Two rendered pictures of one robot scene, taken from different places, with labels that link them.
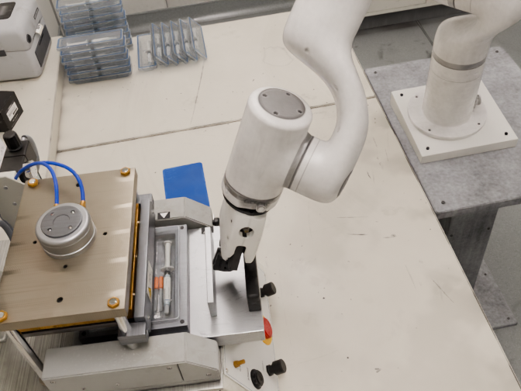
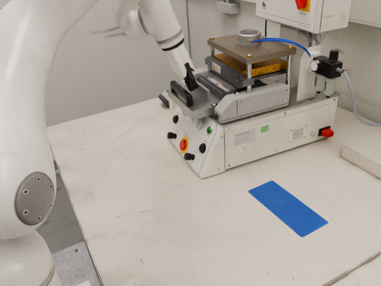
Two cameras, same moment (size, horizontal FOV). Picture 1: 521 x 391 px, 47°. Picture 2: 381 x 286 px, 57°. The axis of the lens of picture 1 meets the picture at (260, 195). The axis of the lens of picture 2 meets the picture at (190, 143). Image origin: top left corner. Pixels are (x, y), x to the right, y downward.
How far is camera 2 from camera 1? 167 cm
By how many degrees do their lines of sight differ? 100
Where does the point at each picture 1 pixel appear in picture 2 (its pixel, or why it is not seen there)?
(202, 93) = not seen: outside the picture
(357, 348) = (136, 161)
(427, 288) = (97, 192)
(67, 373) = not seen: hidden behind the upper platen
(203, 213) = (220, 106)
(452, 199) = (68, 255)
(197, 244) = (215, 100)
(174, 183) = (306, 214)
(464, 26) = not seen: hidden behind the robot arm
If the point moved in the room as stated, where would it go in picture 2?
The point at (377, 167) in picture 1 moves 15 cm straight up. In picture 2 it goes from (134, 271) to (123, 225)
